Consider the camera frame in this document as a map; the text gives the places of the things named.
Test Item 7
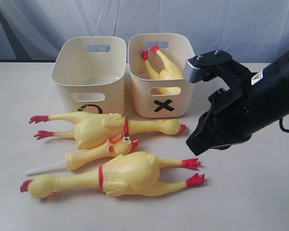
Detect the cream bin marked X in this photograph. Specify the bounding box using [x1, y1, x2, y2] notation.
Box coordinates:
[128, 33, 195, 118]

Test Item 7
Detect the cream bin marked O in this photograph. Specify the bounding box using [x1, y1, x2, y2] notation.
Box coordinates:
[51, 36, 126, 114]

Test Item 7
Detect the large yellow rubber chicken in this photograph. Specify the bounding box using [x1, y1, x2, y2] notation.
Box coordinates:
[20, 151, 205, 199]

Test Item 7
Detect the headless yellow rubber chicken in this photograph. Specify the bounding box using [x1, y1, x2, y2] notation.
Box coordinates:
[140, 44, 185, 95]

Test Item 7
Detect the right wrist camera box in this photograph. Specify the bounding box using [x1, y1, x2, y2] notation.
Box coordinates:
[184, 50, 258, 92]

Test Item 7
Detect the severed rubber chicken head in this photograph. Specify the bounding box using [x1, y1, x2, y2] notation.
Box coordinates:
[24, 135, 139, 176]

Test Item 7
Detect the whole yellow rubber chicken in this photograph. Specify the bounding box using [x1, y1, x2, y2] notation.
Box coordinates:
[29, 111, 186, 150]

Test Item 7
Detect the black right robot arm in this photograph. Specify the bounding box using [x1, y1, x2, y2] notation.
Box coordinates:
[184, 50, 289, 155]

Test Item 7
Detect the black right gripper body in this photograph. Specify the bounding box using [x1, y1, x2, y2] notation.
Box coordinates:
[202, 84, 257, 147]

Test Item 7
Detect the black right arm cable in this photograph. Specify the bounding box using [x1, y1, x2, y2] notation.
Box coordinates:
[278, 117, 289, 133]

